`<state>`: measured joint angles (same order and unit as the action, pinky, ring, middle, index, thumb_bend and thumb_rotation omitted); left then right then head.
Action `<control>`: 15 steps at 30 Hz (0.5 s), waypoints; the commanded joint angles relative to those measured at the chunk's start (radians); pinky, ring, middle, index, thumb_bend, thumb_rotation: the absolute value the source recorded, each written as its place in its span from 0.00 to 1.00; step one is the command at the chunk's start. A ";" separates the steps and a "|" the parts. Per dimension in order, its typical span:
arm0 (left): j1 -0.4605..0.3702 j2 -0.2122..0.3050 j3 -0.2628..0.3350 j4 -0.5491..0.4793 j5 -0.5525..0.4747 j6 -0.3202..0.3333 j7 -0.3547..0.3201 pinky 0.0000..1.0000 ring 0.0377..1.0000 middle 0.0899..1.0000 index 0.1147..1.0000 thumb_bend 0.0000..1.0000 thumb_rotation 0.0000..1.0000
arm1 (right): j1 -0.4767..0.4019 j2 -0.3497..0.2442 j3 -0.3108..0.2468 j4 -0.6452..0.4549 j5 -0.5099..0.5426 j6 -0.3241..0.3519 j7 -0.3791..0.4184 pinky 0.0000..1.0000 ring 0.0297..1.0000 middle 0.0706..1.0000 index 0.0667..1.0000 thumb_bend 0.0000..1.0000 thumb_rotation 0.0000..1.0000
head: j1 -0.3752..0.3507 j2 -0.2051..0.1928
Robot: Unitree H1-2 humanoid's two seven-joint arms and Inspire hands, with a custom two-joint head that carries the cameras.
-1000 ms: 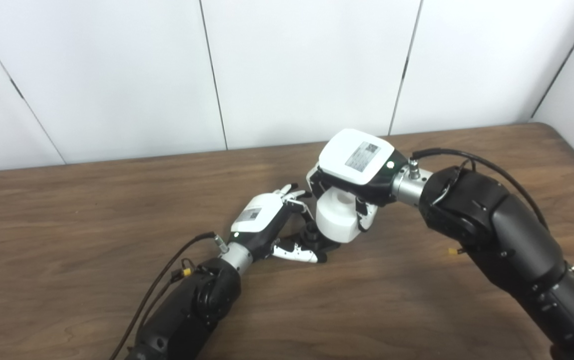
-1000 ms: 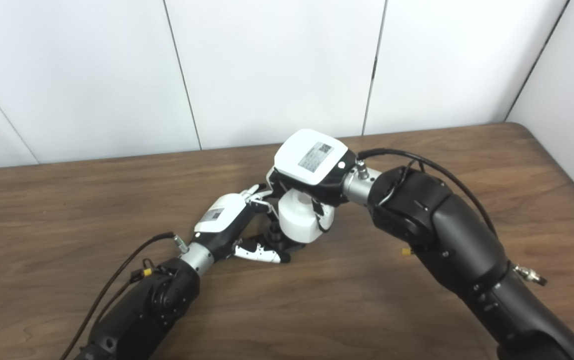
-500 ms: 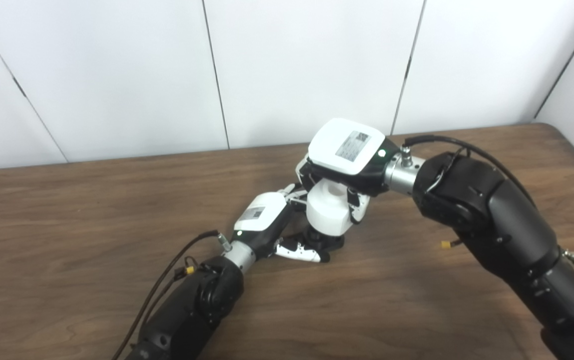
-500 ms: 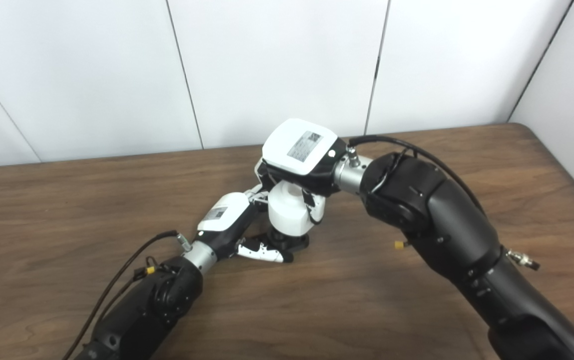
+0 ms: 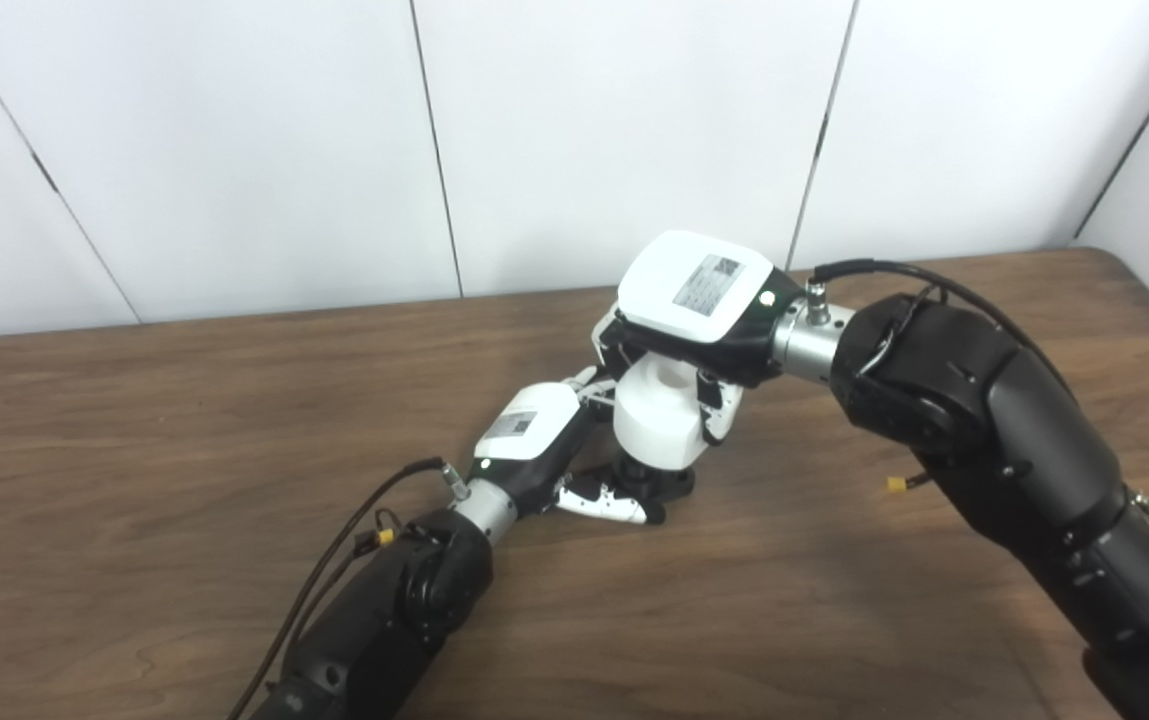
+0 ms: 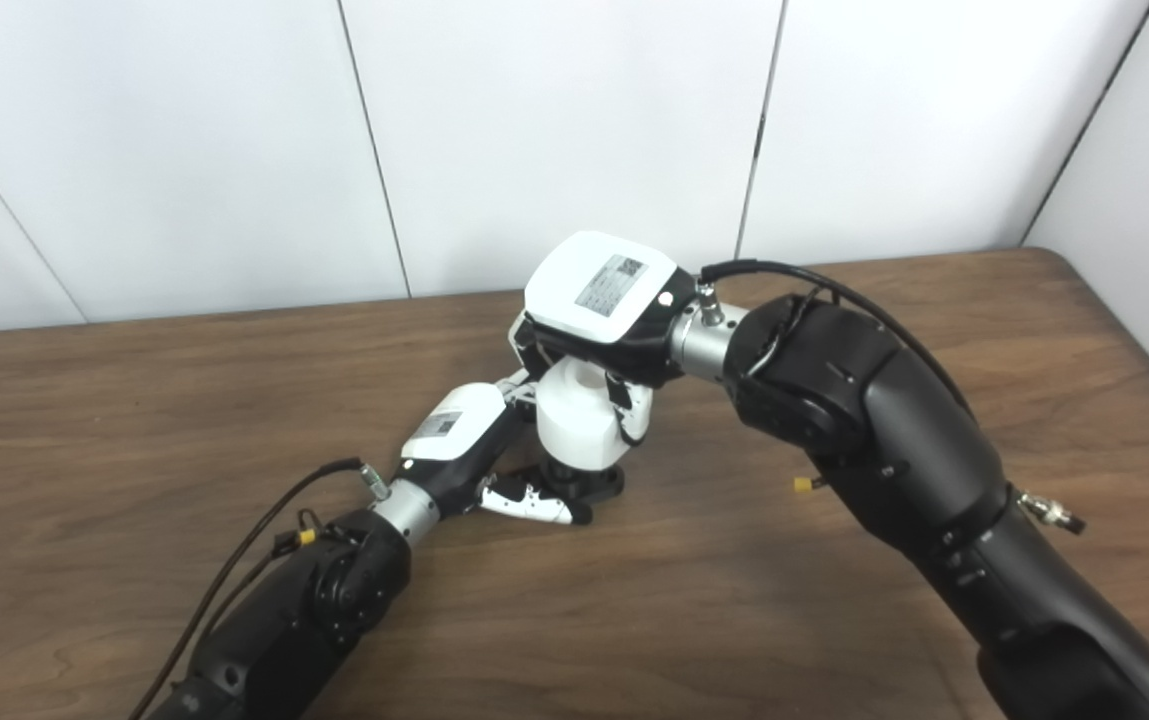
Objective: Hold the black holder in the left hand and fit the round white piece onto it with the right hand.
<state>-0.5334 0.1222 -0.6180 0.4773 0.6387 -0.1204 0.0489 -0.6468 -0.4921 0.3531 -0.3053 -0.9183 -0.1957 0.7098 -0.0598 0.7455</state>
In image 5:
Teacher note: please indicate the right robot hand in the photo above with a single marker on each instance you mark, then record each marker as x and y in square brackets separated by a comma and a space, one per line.
[674, 290]

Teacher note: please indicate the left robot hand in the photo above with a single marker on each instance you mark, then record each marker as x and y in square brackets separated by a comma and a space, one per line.
[524, 440]

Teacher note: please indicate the round white plastic piece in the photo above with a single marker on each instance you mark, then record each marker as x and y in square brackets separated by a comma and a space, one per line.
[654, 420]

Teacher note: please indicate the black plastic holder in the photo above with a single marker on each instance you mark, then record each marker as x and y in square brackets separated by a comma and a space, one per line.
[674, 485]

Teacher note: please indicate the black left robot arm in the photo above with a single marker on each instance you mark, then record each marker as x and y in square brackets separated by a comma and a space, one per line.
[384, 630]

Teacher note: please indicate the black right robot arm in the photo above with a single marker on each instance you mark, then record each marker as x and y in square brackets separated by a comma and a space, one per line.
[984, 400]

